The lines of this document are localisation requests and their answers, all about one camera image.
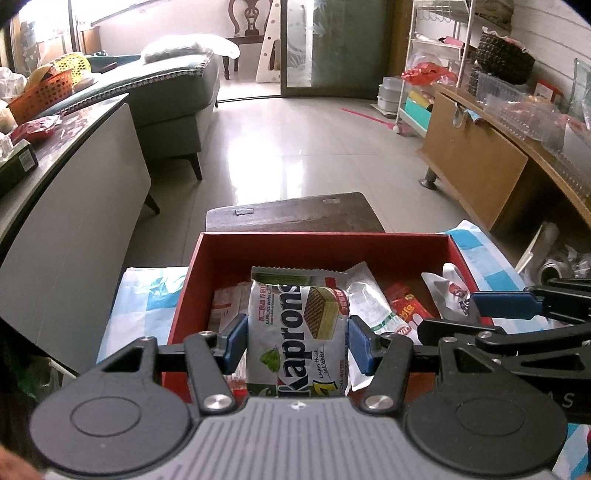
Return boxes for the clear plastic containers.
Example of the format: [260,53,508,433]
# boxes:
[475,69,591,186]

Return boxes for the white leaning board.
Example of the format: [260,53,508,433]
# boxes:
[255,0,290,85]

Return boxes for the black box with white label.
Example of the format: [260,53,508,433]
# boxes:
[0,141,40,195]

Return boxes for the red packet on side table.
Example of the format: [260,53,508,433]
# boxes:
[11,115,64,145]

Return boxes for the crumpled clear plastic wrap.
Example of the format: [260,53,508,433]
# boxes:
[516,222,591,288]

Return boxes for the blue white checked tablecloth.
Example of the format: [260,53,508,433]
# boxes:
[97,219,591,480]

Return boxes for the orange plastic basket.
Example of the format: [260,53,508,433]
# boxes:
[8,69,77,126]

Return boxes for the dark woven basket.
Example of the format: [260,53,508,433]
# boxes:
[475,27,537,86]

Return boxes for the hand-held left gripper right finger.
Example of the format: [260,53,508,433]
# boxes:
[348,316,522,412]

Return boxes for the red cardboard box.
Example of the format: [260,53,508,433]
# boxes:
[166,231,486,403]

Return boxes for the dark wooden chair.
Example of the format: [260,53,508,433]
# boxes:
[225,0,279,80]

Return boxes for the wooden cabinet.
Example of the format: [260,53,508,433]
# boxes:
[418,83,591,232]

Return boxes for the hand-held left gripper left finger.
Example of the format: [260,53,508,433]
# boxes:
[92,314,250,414]

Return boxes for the green white wafer packet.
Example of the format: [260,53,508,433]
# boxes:
[247,265,352,400]

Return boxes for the grey sofa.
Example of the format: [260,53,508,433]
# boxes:
[87,51,221,182]

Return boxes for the white metal rack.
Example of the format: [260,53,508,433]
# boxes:
[376,0,477,136]

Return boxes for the white packet with red print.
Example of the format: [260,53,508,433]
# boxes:
[209,283,253,334]

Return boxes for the white pouch with red print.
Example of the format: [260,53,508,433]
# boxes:
[421,262,472,320]

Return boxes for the red snack packet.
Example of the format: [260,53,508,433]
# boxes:
[382,283,426,334]

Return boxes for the white pillow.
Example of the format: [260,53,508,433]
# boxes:
[140,34,242,66]

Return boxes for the red plastic bag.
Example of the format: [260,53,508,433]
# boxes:
[401,62,459,87]

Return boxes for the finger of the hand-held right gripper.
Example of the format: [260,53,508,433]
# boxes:
[470,277,591,321]
[416,318,591,352]

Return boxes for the grey side table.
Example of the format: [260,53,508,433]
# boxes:
[0,92,161,372]

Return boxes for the pink broom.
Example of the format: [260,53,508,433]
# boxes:
[342,107,417,138]

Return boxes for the long white snack packet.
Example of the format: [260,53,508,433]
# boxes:
[345,261,394,389]

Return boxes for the glass door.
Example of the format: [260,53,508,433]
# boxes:
[281,0,389,101]

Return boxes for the yellow plastic basket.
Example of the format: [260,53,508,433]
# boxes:
[25,53,92,89]

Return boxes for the brown wooden stool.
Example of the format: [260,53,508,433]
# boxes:
[205,192,387,234]

